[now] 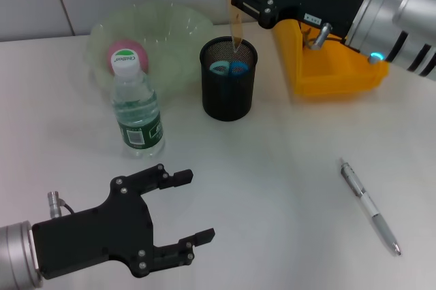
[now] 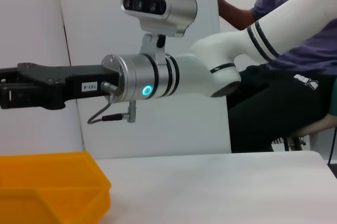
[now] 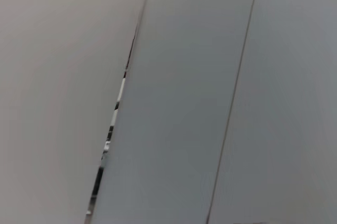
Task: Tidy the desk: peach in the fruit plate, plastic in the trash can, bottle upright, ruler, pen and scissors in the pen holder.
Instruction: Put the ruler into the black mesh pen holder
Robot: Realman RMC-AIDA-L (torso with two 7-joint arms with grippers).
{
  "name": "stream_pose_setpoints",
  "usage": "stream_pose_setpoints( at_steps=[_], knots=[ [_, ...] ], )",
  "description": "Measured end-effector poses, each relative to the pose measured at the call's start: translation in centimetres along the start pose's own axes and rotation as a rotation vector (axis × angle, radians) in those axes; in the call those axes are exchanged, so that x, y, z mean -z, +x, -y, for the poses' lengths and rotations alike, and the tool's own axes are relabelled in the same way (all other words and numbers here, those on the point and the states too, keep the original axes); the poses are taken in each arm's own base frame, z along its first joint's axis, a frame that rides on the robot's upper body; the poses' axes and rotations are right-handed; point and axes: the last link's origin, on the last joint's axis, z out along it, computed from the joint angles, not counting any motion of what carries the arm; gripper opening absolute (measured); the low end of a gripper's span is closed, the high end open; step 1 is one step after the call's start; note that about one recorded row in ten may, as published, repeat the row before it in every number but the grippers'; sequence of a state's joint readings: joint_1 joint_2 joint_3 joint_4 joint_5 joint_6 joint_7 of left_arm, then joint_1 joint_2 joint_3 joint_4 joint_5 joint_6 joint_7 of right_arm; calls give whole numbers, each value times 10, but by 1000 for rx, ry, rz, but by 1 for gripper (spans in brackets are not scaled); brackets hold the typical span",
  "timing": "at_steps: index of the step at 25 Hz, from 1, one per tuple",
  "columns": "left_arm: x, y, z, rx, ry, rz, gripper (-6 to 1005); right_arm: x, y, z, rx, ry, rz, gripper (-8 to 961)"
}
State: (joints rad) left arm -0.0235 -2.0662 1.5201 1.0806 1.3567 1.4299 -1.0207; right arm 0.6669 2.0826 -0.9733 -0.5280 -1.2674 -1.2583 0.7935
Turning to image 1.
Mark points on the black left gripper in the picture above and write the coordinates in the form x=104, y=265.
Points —
x=98, y=235

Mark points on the clear plastic ruler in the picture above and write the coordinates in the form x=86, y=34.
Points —
x=235, y=24

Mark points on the blue scissors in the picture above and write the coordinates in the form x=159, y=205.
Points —
x=218, y=66

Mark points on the clear water bottle green label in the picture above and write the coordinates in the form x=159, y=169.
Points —
x=138, y=116

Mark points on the pink peach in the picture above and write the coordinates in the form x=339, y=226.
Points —
x=127, y=45

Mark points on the translucent green plastic fruit plate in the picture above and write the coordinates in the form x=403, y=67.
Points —
x=170, y=41

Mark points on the black mesh pen holder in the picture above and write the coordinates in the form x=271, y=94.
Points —
x=228, y=99

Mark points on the silver white pen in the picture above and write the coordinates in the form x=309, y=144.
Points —
x=378, y=216

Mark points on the yellow plastic bin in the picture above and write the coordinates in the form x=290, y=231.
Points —
x=334, y=72

